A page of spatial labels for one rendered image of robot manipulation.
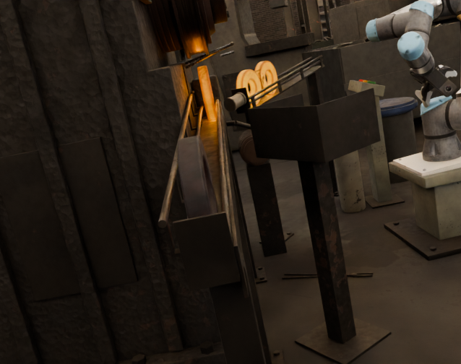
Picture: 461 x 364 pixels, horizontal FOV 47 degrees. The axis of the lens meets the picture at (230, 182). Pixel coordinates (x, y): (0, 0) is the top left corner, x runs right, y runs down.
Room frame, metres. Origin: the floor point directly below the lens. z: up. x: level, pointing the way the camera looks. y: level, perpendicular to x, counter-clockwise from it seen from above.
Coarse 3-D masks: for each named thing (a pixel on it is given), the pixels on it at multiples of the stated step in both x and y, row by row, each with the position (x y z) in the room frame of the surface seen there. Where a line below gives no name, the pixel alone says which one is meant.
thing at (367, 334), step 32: (352, 96) 1.27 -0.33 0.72; (256, 128) 1.40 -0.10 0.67; (288, 128) 1.29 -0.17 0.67; (320, 128) 1.20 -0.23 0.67; (352, 128) 1.26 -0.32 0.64; (320, 160) 1.22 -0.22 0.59; (320, 192) 1.35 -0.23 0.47; (320, 224) 1.35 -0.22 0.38; (320, 256) 1.37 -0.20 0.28; (320, 288) 1.39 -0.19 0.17; (352, 320) 1.37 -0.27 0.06; (320, 352) 1.33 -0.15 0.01; (352, 352) 1.30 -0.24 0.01
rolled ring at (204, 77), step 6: (204, 66) 1.84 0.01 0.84; (198, 72) 1.82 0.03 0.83; (204, 72) 1.81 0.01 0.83; (204, 78) 1.79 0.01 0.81; (204, 84) 1.78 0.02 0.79; (210, 84) 1.93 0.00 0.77; (204, 90) 1.78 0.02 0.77; (210, 90) 1.78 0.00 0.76; (204, 96) 1.77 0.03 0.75; (210, 96) 1.77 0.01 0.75; (204, 102) 1.78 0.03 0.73; (210, 102) 1.78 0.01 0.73; (210, 108) 1.79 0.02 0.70; (210, 114) 1.80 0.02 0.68
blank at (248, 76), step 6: (240, 72) 2.29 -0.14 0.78; (246, 72) 2.28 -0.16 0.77; (252, 72) 2.32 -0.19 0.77; (240, 78) 2.26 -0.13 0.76; (246, 78) 2.27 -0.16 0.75; (252, 78) 2.31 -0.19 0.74; (258, 78) 2.35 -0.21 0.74; (240, 84) 2.24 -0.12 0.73; (246, 84) 2.27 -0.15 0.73; (252, 84) 2.33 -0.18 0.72; (258, 84) 2.34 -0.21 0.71; (252, 90) 2.33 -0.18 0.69; (258, 90) 2.33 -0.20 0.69; (258, 96) 2.33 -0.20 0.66; (258, 102) 2.32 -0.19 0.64
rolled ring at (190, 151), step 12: (180, 144) 0.76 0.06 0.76; (192, 144) 0.75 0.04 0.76; (180, 156) 0.73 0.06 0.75; (192, 156) 0.73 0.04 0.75; (204, 156) 0.82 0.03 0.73; (180, 168) 0.72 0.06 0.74; (192, 168) 0.71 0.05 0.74; (204, 168) 0.83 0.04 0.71; (192, 180) 0.70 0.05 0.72; (204, 180) 0.71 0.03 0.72; (192, 192) 0.70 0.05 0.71; (204, 192) 0.69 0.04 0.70; (192, 204) 0.69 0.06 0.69; (204, 204) 0.69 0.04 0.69; (216, 204) 0.84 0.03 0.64; (192, 216) 0.69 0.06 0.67
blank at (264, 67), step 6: (258, 66) 2.39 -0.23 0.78; (264, 66) 2.41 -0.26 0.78; (270, 66) 2.45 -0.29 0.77; (258, 72) 2.37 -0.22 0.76; (264, 72) 2.40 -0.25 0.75; (270, 72) 2.45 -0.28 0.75; (276, 72) 2.48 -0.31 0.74; (264, 78) 2.39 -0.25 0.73; (270, 78) 2.46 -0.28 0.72; (276, 78) 2.47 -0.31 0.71; (264, 84) 2.38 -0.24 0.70; (276, 84) 2.47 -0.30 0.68
